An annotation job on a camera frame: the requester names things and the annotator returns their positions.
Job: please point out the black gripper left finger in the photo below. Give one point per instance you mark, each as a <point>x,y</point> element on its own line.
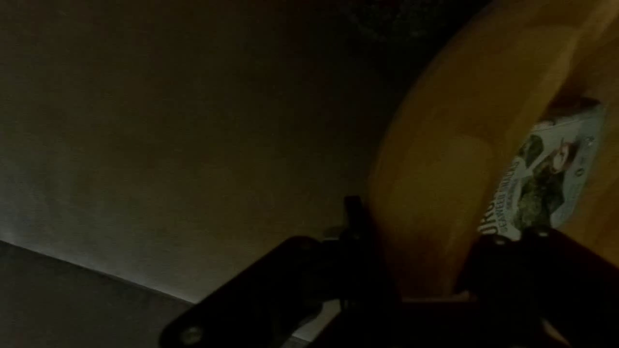
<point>368,274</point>

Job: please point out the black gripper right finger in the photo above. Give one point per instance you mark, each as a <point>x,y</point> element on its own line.
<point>538,268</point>

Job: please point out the wooden bowl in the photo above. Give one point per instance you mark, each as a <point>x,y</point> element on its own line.
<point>461,123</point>

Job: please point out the grey tufted sofa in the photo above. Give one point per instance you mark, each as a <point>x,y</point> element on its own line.
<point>151,148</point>

